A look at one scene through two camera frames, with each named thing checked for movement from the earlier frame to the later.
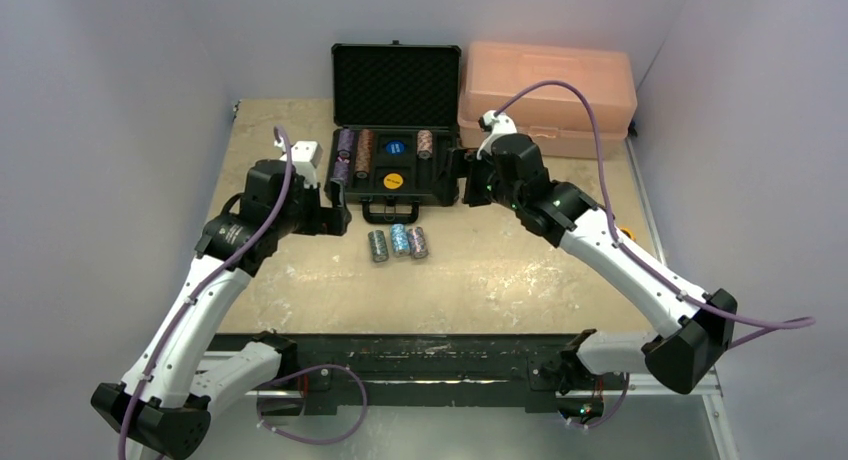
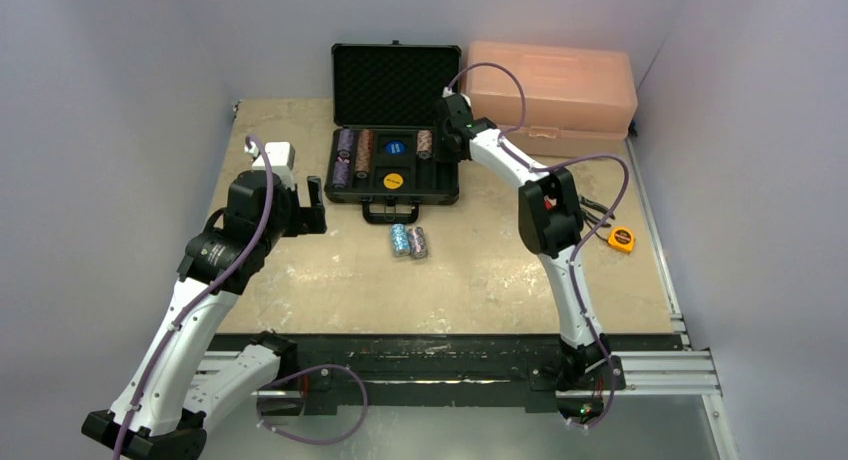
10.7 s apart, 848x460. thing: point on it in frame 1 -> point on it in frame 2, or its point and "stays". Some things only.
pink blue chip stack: [417, 242] stays
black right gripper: [475, 178] -> [444, 133]
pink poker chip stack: [424, 143] stays
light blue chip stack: [399, 238] stays
